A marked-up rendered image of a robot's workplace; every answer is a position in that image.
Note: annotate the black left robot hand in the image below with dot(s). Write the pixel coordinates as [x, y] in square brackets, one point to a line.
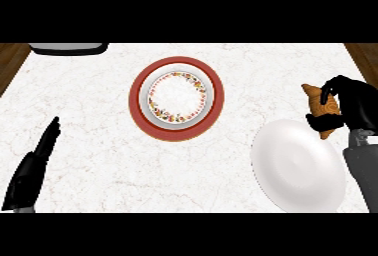
[31, 173]

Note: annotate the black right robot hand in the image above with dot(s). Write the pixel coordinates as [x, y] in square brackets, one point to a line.
[357, 103]

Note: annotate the brown croissant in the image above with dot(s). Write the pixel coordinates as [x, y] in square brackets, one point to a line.
[326, 106]

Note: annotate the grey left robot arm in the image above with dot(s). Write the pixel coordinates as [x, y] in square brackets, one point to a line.
[25, 210]

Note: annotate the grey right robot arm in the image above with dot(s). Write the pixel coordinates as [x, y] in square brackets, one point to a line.
[364, 166]

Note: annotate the plain white plate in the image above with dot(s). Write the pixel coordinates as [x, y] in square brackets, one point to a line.
[298, 166]

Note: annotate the white floral rimmed plate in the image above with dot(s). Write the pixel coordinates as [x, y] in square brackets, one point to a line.
[177, 96]

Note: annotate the red round placemat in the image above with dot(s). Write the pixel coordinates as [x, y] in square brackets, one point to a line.
[143, 116]

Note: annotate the dark grey appliance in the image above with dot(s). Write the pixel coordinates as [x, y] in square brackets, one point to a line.
[69, 49]

